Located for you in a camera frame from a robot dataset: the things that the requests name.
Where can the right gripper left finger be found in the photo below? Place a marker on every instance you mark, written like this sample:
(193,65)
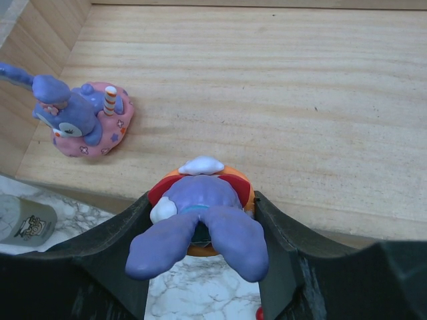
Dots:
(82,278)

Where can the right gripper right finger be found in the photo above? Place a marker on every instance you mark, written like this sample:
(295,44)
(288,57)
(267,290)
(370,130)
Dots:
(314,277)

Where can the purple bunny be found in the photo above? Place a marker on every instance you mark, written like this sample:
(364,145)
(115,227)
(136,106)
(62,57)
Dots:
(85,121)
(203,208)

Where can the wooden two-tier shelf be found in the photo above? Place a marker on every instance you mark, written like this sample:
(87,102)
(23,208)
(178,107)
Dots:
(322,107)

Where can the grey cup with print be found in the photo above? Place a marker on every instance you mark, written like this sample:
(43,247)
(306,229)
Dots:
(25,222)

